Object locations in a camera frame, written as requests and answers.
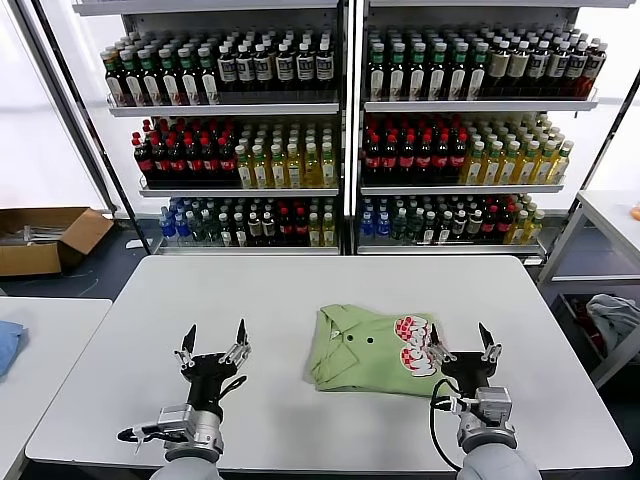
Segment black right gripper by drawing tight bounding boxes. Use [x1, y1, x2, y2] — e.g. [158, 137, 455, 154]
[429, 322, 503, 401]

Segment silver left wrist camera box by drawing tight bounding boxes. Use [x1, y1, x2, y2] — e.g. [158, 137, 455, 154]
[158, 405, 194, 441]

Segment reddish drink bottle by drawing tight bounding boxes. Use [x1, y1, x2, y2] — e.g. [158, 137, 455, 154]
[582, 38, 608, 99]

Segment metal parts bundle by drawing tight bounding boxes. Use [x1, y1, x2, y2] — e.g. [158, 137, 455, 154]
[22, 225, 66, 246]

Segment grey shelf unit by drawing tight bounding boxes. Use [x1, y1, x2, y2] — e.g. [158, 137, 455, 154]
[351, 0, 636, 266]
[71, 0, 353, 257]

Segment small white side table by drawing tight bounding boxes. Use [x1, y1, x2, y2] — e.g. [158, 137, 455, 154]
[0, 297, 114, 480]

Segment dark bottle beige label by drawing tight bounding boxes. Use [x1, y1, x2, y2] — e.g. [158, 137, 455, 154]
[487, 42, 511, 97]
[508, 40, 531, 97]

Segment dark storage bin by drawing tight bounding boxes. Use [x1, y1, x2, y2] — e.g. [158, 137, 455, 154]
[557, 292, 609, 374]

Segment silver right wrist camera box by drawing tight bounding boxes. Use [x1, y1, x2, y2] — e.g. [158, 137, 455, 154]
[474, 387, 514, 426]

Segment dark bottle green cap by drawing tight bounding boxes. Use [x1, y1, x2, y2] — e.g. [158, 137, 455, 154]
[427, 41, 448, 100]
[407, 41, 428, 100]
[103, 48, 126, 107]
[178, 46, 201, 106]
[197, 45, 220, 106]
[368, 42, 389, 100]
[467, 42, 487, 100]
[387, 42, 408, 100]
[121, 48, 145, 107]
[139, 47, 163, 107]
[158, 47, 182, 107]
[447, 42, 467, 100]

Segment cola bottle red cap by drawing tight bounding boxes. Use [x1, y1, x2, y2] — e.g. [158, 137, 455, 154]
[277, 207, 294, 246]
[497, 204, 515, 244]
[149, 137, 170, 187]
[432, 132, 451, 184]
[381, 132, 400, 184]
[183, 137, 204, 187]
[363, 132, 383, 184]
[166, 137, 187, 187]
[449, 132, 468, 184]
[481, 205, 499, 244]
[200, 137, 221, 187]
[398, 132, 417, 184]
[415, 132, 434, 184]
[132, 133, 154, 187]
[293, 207, 309, 246]
[217, 136, 238, 187]

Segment yellow drink bottle green label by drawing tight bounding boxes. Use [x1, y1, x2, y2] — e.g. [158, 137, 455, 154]
[459, 141, 485, 186]
[517, 140, 539, 186]
[534, 140, 556, 185]
[499, 140, 520, 186]
[482, 140, 503, 186]
[549, 140, 574, 184]

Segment black slanted frame post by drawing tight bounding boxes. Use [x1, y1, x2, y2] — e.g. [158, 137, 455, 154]
[592, 69, 640, 194]
[29, 0, 152, 254]

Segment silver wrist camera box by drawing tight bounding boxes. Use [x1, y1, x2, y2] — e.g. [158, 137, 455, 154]
[158, 405, 194, 441]
[474, 387, 514, 426]

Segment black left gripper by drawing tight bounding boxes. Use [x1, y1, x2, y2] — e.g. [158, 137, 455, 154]
[173, 319, 251, 411]

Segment large white work table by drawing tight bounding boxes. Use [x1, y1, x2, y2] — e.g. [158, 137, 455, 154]
[24, 254, 634, 474]

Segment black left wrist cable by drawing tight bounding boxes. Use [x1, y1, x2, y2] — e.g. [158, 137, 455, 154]
[117, 424, 161, 446]

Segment open cardboard box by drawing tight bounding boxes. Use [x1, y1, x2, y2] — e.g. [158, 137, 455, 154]
[0, 206, 115, 278]

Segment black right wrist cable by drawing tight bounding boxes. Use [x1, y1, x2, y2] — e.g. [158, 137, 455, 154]
[429, 379, 466, 471]

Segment grey crumpled garment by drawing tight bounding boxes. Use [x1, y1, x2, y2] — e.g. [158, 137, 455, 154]
[585, 293, 640, 356]

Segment dark bottle white label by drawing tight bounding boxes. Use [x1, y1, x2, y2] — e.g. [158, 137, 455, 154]
[216, 44, 237, 92]
[527, 42, 549, 97]
[235, 43, 255, 92]
[564, 41, 587, 97]
[253, 43, 273, 92]
[295, 42, 316, 92]
[546, 41, 569, 97]
[275, 43, 296, 92]
[314, 41, 335, 92]

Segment green polo shirt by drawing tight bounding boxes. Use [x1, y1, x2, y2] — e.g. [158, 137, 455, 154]
[305, 303, 451, 399]

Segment blue folded cloth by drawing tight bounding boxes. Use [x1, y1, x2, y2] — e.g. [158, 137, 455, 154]
[0, 319, 26, 381]

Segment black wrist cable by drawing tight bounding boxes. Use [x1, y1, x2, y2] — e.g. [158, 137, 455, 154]
[117, 424, 161, 446]
[429, 379, 466, 471]

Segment grey metal frame table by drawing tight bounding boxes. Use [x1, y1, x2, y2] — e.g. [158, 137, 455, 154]
[537, 189, 640, 389]

